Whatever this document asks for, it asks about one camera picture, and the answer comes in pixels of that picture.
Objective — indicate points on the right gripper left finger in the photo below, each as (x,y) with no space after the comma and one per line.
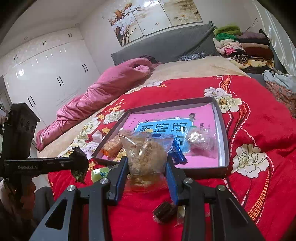
(61,221)

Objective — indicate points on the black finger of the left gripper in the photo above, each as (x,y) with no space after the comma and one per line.
(66,163)

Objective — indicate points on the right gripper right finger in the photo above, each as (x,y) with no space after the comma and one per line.
(229,220)

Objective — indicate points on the dark green snack packet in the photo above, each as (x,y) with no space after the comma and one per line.
(81,164)

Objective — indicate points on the green-wrapped snack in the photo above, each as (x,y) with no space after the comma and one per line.
(99,173)

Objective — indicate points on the orange-wrapped cracker pack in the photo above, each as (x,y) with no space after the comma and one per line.
(112,147)

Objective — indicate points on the clear bag of floss snack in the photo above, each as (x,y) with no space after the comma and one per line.
(147,155)

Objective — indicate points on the dark chocolate roll candy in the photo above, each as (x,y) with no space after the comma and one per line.
(165,212)

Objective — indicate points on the blue snack packet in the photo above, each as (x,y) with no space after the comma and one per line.
(176,155)

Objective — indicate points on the clear-wrapped pastry snack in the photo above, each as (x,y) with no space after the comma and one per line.
(201,139)

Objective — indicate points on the yellow-wrapped snack bar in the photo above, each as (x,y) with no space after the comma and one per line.
(122,153)

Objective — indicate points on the grey shallow box tray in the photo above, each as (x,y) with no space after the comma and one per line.
(203,173)

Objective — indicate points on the pink quilt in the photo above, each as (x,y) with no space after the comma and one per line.
(113,83)

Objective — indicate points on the white wardrobe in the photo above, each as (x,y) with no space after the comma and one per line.
(48,71)

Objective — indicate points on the red floral blanket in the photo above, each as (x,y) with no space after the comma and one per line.
(261,136)

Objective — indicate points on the pink children's book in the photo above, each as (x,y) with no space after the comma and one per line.
(173,120)

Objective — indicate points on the light blue crumpled cloth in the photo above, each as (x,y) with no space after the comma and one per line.
(285,80)

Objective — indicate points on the beige bed sheet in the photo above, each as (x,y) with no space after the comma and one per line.
(209,66)

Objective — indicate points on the dark patterned pillow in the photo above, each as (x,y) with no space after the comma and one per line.
(190,57)

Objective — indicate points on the stack of folded clothes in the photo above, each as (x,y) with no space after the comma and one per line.
(249,51)

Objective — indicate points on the grey headboard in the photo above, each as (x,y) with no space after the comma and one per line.
(170,45)

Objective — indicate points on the white satin curtain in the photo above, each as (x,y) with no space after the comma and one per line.
(281,42)

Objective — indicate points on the floral wall painting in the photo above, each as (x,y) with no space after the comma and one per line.
(132,20)

